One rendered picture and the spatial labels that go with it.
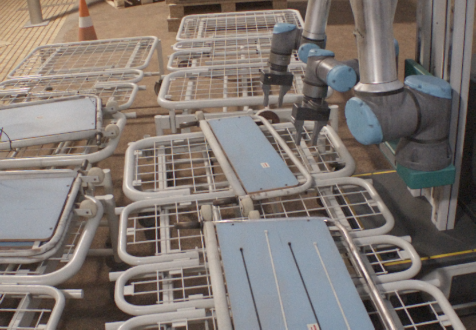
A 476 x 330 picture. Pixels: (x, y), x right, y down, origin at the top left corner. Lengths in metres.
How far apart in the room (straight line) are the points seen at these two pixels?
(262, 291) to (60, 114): 1.63
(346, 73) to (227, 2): 4.39
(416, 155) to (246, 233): 0.59
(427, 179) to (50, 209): 1.24
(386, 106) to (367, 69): 0.12
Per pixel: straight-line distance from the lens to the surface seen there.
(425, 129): 1.96
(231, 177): 2.24
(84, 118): 2.87
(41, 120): 2.93
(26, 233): 2.07
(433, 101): 1.93
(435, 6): 2.29
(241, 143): 2.51
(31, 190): 2.26
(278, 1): 6.43
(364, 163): 3.51
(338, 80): 2.06
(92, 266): 2.82
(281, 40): 2.54
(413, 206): 2.49
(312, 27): 2.39
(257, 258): 1.75
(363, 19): 1.82
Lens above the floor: 1.58
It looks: 26 degrees down
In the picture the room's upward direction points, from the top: 4 degrees counter-clockwise
